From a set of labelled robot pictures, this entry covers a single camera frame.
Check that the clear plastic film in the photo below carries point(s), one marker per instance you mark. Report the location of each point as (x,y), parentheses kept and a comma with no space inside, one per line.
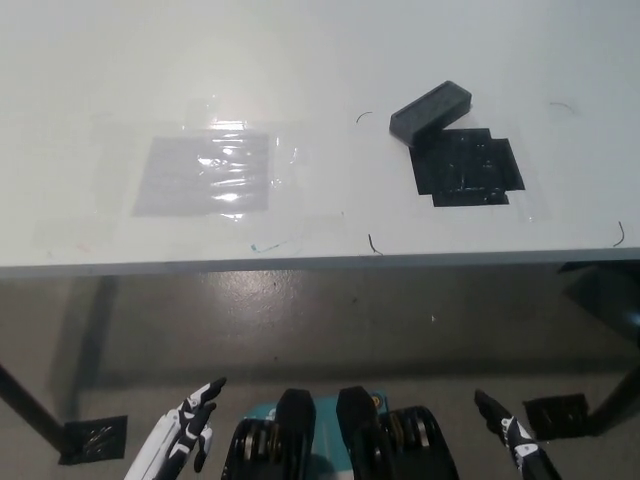
(287,165)

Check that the grey taped plastic sheet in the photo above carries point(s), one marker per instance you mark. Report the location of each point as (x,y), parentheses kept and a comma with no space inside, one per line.
(170,180)

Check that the black tape spot marking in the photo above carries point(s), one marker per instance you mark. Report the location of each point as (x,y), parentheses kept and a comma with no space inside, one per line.
(465,170)

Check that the dark grey whiteboard eraser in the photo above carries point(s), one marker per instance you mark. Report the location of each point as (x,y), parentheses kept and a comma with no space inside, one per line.
(430,112)

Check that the black teal robot torso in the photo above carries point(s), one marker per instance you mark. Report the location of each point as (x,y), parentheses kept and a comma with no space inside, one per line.
(300,440)

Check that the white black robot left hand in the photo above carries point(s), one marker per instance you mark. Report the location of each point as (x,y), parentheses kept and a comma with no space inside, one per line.
(172,445)

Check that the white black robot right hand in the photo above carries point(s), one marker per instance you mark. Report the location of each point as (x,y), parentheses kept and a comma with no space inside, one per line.
(520,445)

